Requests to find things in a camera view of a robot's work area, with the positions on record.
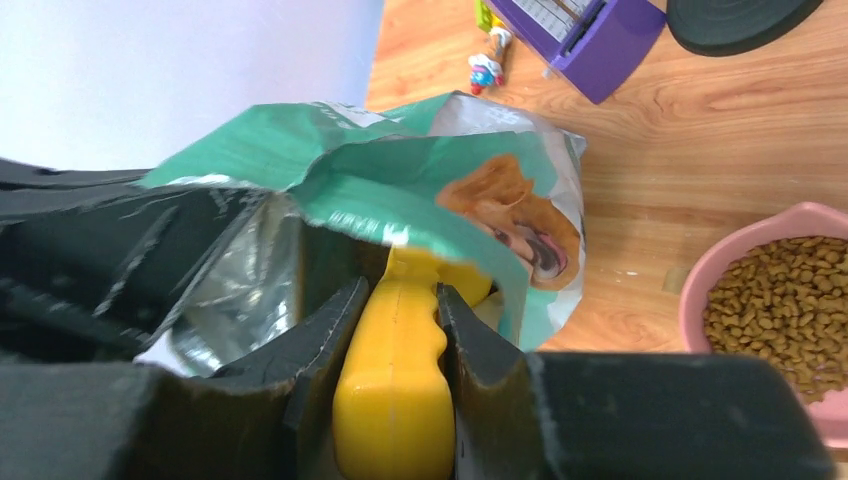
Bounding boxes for pink cat-ear pet bowl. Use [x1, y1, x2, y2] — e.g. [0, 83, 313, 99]
[678, 202, 847, 449]

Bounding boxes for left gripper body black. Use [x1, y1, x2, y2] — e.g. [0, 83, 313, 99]
[1, 160, 265, 364]

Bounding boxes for black round-base mic stand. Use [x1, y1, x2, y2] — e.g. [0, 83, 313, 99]
[666, 0, 823, 57]

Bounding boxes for green pet food bag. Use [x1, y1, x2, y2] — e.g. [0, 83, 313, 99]
[143, 93, 587, 375]

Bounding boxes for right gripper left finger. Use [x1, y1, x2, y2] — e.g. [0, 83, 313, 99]
[1, 278, 369, 479]

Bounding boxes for brown pet food kibble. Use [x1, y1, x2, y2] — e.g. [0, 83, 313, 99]
[702, 236, 847, 404]

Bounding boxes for yellow scoop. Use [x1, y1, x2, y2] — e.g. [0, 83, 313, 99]
[332, 247, 492, 479]

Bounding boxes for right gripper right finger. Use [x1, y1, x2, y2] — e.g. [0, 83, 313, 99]
[437, 285, 836, 479]

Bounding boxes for small toy figure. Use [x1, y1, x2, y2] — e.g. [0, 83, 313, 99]
[468, 26, 513, 95]

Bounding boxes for purple metronome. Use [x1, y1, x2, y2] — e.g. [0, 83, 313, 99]
[486, 0, 666, 105]

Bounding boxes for yellow green toy triangle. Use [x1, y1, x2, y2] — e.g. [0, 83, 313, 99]
[473, 0, 504, 32]

